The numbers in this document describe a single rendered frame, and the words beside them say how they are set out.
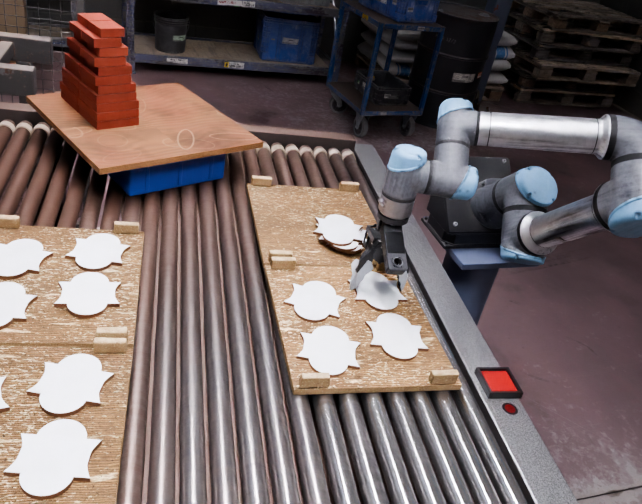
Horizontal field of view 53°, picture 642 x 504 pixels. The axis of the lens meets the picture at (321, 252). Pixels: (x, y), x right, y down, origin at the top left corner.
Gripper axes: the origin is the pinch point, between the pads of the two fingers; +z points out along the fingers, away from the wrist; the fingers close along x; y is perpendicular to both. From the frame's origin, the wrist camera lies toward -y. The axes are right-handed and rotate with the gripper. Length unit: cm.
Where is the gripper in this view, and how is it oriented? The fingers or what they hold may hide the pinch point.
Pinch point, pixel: (377, 290)
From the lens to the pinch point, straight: 152.4
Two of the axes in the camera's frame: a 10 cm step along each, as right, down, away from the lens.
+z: -1.7, 8.4, 5.1
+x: -9.6, -0.3, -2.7
